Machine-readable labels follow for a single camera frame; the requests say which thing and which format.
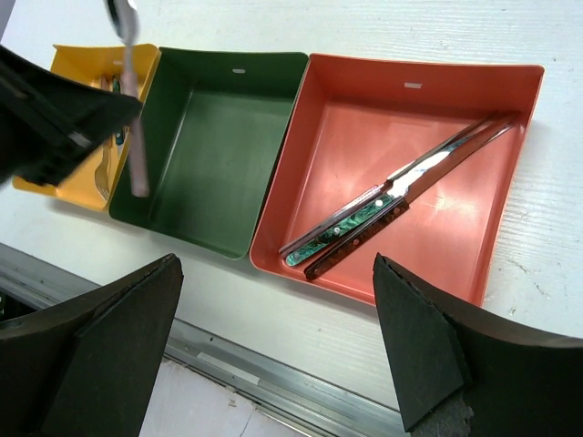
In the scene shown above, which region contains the green plastic bin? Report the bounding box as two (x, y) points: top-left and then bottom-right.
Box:
(108, 47), (308, 259)

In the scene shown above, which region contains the pink handled spoon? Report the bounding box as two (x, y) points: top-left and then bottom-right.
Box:
(104, 0), (149, 198)

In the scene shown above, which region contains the red plastic bin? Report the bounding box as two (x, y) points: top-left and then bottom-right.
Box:
(250, 54), (545, 305)

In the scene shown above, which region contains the teal handled fork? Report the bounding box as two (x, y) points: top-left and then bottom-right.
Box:
(111, 75), (126, 156)

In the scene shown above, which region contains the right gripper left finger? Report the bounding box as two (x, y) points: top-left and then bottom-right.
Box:
(1, 254), (183, 436)

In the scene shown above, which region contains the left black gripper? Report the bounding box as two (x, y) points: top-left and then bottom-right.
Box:
(1, 46), (135, 185)

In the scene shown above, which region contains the yellow plastic bin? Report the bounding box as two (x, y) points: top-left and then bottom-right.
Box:
(11, 43), (161, 213)

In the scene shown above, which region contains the teal handled knife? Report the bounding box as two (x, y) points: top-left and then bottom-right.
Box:
(284, 122), (518, 268)

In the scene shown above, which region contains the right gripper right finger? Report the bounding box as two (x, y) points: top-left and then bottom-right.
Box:
(373, 255), (582, 436)

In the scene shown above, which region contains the pink handled fork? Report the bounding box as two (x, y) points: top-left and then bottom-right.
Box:
(95, 137), (112, 201)

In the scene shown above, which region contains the dark handled knife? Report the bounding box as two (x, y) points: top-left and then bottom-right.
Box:
(302, 120), (523, 282)

